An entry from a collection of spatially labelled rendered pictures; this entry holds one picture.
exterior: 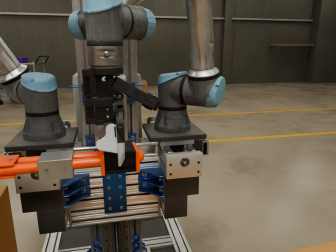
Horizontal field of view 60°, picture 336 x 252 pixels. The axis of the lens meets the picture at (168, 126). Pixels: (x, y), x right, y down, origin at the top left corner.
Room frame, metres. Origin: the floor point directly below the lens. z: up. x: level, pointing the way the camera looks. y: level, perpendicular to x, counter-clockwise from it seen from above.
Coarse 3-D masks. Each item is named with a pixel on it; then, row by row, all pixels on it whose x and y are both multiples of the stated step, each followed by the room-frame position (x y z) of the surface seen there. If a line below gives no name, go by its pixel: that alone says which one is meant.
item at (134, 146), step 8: (128, 144) 0.65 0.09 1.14; (104, 152) 0.59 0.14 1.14; (128, 152) 0.60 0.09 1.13; (136, 152) 0.60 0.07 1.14; (104, 160) 0.60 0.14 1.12; (112, 160) 0.60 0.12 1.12; (128, 160) 0.61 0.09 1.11; (136, 160) 0.60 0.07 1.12; (104, 168) 0.58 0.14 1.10; (112, 168) 0.60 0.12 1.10; (120, 168) 0.60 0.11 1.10; (128, 168) 0.60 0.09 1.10; (136, 168) 0.60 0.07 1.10
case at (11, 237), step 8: (0, 192) 0.70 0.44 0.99; (8, 192) 0.75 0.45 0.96; (0, 200) 0.68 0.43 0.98; (8, 200) 0.74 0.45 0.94; (0, 208) 0.67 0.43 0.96; (8, 208) 0.73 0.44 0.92; (0, 216) 0.66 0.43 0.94; (8, 216) 0.72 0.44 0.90; (0, 224) 0.65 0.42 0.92; (8, 224) 0.71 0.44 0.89; (0, 232) 0.64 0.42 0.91; (8, 232) 0.70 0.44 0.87; (0, 240) 0.63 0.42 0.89; (8, 240) 0.69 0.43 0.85; (0, 248) 0.63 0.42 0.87; (8, 248) 0.68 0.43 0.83; (16, 248) 0.74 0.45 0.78
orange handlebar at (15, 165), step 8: (80, 152) 0.63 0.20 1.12; (88, 152) 0.63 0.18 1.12; (96, 152) 0.64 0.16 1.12; (0, 160) 0.57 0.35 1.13; (8, 160) 0.57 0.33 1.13; (16, 160) 0.59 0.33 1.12; (24, 160) 0.59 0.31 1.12; (32, 160) 0.60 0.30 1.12; (72, 160) 0.58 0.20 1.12; (80, 160) 0.59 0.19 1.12; (88, 160) 0.59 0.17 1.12; (96, 160) 0.59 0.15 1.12; (0, 168) 0.55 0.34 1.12; (8, 168) 0.55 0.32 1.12; (16, 168) 0.55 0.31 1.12; (24, 168) 0.56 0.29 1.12; (32, 168) 0.56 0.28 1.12; (0, 176) 0.55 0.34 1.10; (8, 176) 0.55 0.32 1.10
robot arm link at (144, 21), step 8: (128, 8) 0.66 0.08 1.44; (136, 8) 0.69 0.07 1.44; (144, 8) 0.72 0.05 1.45; (136, 16) 0.67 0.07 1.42; (144, 16) 0.70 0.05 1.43; (152, 16) 0.73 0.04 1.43; (136, 24) 0.67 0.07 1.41; (144, 24) 0.70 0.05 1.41; (152, 24) 0.73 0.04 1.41; (128, 32) 0.66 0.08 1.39; (136, 32) 0.68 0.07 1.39; (144, 32) 0.71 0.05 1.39; (152, 32) 0.74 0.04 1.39
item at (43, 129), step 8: (48, 112) 1.02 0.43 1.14; (56, 112) 1.05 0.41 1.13; (32, 120) 1.00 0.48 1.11; (40, 120) 1.00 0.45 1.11; (48, 120) 1.01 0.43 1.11; (56, 120) 1.04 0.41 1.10; (24, 128) 1.01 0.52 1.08; (32, 128) 0.99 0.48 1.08; (40, 128) 0.99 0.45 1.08; (48, 128) 1.00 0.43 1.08; (56, 128) 1.03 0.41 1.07; (64, 128) 1.07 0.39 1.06; (24, 136) 1.00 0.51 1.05; (32, 136) 0.98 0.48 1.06; (40, 136) 0.98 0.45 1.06; (48, 136) 0.99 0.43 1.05; (56, 136) 1.01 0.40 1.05
